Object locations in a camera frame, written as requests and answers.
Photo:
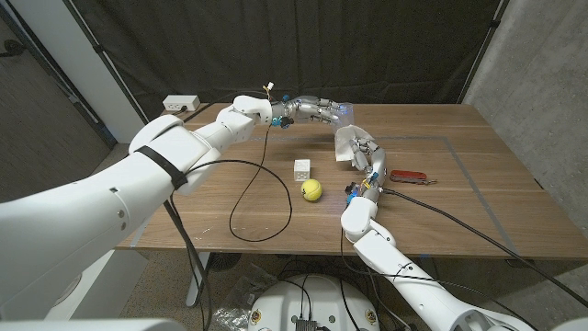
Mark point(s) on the clear plastic measuring cup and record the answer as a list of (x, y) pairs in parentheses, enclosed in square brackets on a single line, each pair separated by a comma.
[(348, 115)]

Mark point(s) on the white floor box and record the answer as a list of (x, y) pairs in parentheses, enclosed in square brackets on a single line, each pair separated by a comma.
[(115, 285)]

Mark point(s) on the white power strip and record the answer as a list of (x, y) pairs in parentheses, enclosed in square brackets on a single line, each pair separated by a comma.
[(180, 102)]

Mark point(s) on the black round floor grille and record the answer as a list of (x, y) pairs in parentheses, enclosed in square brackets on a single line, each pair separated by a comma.
[(225, 262)]

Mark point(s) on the grey table leg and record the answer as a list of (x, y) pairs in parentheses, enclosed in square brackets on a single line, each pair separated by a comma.
[(427, 262)]

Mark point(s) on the white robot torso edge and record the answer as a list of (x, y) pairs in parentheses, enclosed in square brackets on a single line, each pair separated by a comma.
[(92, 325)]

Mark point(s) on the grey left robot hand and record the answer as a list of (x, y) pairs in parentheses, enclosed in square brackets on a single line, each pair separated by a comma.
[(308, 109)]

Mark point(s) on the black backdrop curtain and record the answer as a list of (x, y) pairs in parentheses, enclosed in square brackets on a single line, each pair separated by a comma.
[(321, 46)]

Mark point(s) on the black backdrop stand pole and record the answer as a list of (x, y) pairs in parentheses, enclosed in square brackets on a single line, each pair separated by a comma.
[(479, 55), (120, 83)]

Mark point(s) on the white table leg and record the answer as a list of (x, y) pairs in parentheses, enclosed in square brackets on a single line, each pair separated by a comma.
[(195, 285)]

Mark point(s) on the crumpled clear plastic bag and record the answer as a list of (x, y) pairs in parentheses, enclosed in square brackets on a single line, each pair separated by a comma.
[(234, 303)]

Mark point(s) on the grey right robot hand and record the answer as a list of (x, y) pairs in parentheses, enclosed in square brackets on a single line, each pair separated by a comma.
[(376, 161)]

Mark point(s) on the yellow tennis ball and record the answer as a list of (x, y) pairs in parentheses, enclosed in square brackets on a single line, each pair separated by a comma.
[(312, 190)]

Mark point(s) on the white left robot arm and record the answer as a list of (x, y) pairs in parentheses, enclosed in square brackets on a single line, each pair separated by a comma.
[(92, 207)]

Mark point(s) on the red pocket knife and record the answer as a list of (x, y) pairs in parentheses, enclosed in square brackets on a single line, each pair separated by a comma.
[(406, 175)]

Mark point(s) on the white tissue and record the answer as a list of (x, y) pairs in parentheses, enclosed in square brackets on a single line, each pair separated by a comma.
[(344, 142)]

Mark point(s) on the grey tape line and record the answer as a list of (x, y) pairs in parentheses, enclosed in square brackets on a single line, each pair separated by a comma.
[(427, 137)]

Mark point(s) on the white cube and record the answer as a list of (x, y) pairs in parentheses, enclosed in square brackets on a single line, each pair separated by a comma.
[(301, 170)]

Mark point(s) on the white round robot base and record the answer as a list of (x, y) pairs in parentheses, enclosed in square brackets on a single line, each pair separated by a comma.
[(317, 299)]

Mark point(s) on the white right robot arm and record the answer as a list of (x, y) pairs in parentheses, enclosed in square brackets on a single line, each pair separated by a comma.
[(404, 276)]

